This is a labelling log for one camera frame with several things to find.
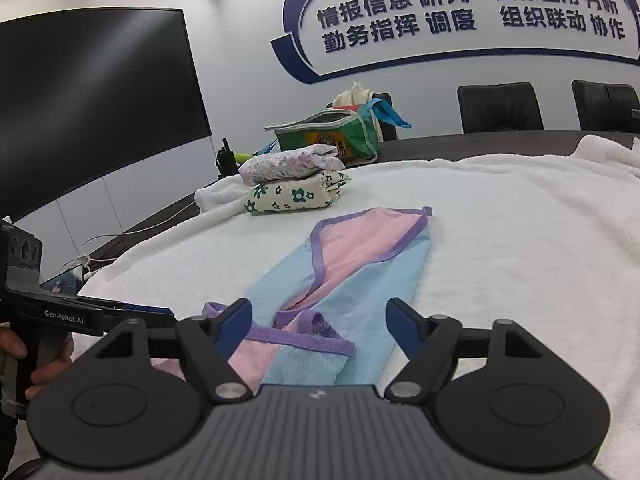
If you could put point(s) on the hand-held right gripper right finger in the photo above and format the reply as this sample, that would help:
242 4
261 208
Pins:
402 327

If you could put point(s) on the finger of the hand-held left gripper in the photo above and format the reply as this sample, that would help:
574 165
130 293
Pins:
155 319
145 307

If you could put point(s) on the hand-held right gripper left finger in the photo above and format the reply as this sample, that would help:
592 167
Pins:
237 327

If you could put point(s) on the pink and blue garment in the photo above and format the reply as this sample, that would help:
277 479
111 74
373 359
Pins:
365 280

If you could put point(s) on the person's left hand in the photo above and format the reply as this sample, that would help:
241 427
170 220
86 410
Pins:
50 372

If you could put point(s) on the smartphone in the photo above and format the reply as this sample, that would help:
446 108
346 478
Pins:
65 280

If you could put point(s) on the white fleece blanket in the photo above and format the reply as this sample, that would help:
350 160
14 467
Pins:
500 235

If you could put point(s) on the folded cream green-flower garment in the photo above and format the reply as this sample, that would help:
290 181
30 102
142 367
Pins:
295 195

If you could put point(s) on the black walkie-talkie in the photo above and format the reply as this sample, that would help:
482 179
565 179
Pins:
225 160

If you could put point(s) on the yellow-green cloth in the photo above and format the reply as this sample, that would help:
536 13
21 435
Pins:
245 156

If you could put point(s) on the folded pink floral garment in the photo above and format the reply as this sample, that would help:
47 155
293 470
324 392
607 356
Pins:
285 162

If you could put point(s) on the black office chair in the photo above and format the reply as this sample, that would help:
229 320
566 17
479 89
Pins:
500 107
607 105
391 130

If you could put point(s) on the green storage bag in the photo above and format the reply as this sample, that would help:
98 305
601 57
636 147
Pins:
325 142

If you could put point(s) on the cream cloth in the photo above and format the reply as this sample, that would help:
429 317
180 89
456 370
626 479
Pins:
352 96

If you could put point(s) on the large black wall screen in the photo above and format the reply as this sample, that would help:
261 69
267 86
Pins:
100 110

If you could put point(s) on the blue wall lettering sign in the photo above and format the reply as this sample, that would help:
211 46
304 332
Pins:
395 15

